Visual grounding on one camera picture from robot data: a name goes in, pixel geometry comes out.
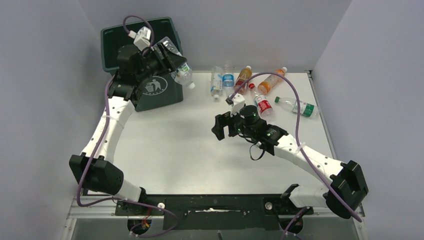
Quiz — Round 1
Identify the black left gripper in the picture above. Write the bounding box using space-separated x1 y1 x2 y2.
135 42 186 82

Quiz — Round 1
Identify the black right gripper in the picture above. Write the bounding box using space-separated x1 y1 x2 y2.
212 109 255 141

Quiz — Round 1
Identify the clear bottle blue green label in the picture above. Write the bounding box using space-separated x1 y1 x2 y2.
159 36 196 90

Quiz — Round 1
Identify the clear bottle red cap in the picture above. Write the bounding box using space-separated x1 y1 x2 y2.
248 83 275 121

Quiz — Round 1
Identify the clear bottle green cap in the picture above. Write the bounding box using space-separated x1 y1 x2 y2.
274 96 320 119

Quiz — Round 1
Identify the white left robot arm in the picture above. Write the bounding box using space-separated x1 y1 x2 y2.
69 40 187 203

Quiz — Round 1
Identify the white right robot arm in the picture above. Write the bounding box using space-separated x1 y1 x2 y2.
211 105 369 220

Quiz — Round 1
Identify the dark green trash bin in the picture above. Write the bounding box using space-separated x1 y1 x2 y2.
100 17 184 112

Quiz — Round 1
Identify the white blue label bottle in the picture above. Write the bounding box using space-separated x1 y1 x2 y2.
210 66 223 102

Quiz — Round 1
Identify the brown tea bottle red label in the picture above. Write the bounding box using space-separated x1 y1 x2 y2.
234 65 252 95

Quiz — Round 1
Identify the orange juice bottle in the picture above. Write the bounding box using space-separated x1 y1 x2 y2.
257 67 288 95

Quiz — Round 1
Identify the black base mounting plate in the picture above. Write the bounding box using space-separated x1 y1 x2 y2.
115 194 314 233

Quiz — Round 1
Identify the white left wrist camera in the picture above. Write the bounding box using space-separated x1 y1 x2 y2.
128 26 153 51

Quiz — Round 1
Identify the aluminium frame rail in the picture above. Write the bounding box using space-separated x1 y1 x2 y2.
62 195 369 240

